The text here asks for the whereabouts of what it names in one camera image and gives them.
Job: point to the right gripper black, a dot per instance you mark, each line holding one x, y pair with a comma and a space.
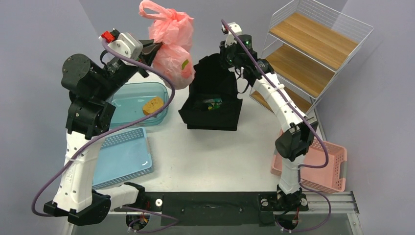
224, 51

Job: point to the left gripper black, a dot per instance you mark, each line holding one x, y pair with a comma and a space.
148, 54

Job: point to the pink plastic grocery bag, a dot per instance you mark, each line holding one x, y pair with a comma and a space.
174, 30

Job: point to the black fabric grocery bag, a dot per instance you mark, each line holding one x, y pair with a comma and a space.
213, 102

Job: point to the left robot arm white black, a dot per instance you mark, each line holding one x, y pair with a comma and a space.
89, 117

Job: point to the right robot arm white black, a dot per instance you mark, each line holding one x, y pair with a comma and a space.
297, 130

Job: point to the teal transparent plastic tray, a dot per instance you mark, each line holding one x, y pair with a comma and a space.
130, 99

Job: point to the brown bread slice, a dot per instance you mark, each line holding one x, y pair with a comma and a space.
152, 105

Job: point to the blue perforated plastic basket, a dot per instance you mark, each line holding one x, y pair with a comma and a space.
123, 157

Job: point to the pink perforated plastic basket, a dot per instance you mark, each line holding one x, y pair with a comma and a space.
330, 179

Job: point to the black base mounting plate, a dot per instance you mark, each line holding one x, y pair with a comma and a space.
223, 208

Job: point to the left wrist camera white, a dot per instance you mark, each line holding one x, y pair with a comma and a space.
123, 46

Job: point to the white wire wooden shelf rack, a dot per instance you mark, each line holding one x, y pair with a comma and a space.
308, 44

